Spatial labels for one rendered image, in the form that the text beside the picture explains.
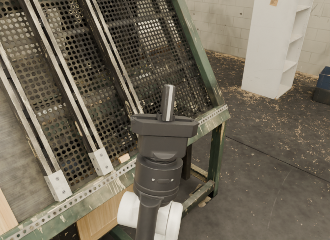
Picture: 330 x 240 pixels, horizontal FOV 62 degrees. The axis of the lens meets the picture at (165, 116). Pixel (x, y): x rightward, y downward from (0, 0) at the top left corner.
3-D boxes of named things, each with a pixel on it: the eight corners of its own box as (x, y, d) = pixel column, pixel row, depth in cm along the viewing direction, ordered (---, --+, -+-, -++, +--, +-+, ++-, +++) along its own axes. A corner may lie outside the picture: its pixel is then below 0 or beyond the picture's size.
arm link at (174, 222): (184, 196, 55) (178, 233, 63) (141, 187, 56) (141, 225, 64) (178, 225, 49) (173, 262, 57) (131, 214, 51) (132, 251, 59)
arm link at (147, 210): (183, 172, 56) (175, 220, 59) (132, 162, 58) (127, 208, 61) (175, 202, 45) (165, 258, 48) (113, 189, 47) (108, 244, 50)
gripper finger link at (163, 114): (172, 87, 46) (167, 122, 48) (168, 83, 49) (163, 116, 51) (163, 86, 46) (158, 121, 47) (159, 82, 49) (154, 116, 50)
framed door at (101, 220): (81, 248, 173) (83, 250, 172) (65, 183, 146) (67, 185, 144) (176, 176, 230) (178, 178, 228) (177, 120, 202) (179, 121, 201)
